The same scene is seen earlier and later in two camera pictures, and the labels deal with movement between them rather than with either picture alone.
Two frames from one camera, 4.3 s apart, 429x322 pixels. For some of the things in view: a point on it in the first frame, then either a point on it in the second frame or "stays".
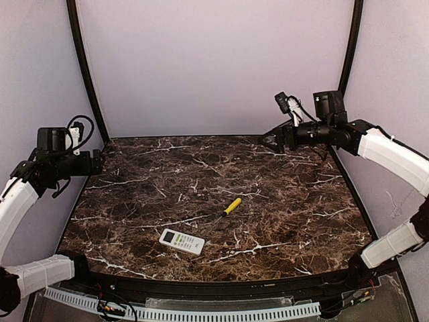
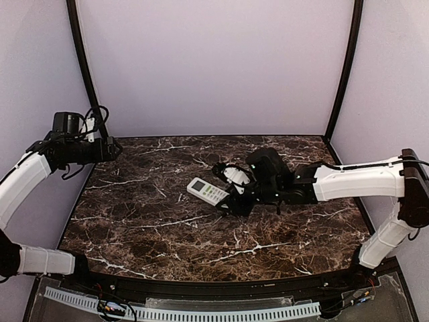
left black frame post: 90,78 stays
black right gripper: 285,137 to 239,202
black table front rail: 292,286 stays
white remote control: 182,241 to 206,191
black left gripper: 97,162 to 111,148
